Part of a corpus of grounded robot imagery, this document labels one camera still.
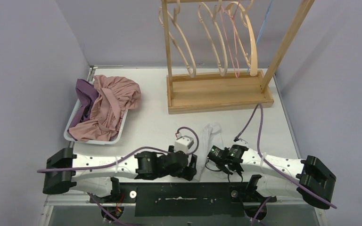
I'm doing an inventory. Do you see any white skirt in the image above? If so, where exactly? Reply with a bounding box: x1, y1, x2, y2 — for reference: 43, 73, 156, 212
192, 122, 224, 182

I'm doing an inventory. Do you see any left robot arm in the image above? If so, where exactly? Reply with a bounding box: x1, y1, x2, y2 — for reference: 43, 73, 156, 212
37, 145, 197, 201

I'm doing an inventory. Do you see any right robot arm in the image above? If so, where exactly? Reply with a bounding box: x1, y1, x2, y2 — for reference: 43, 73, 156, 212
197, 140, 337, 210

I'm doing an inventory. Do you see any wooden hanger rack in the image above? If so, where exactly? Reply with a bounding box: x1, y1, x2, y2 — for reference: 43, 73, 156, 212
166, 0, 313, 114

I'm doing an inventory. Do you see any thick wooden hanger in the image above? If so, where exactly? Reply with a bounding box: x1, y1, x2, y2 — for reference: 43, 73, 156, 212
225, 0, 259, 77

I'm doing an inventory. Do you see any white plastic basket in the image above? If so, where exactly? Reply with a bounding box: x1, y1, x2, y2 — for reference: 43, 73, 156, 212
64, 82, 128, 145

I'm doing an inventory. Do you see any pink garment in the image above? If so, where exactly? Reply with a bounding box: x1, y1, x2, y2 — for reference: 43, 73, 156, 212
69, 75, 141, 142

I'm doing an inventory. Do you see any purple garment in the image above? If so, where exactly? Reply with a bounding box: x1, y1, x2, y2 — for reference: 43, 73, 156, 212
69, 79, 99, 128

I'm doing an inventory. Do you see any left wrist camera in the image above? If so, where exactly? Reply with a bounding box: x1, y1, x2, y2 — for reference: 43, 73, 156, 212
174, 136, 194, 153

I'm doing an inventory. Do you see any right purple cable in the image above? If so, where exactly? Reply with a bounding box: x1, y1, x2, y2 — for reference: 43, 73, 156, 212
234, 103, 338, 210

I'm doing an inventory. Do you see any purple cable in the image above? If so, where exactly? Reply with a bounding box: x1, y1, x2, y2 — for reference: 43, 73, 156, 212
234, 103, 338, 210
36, 126, 200, 174

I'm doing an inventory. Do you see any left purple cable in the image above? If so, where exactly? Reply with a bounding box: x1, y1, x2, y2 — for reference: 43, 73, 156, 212
36, 126, 200, 174

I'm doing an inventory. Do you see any pink wire hanger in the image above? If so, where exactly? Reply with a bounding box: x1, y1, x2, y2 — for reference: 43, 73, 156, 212
219, 3, 241, 79

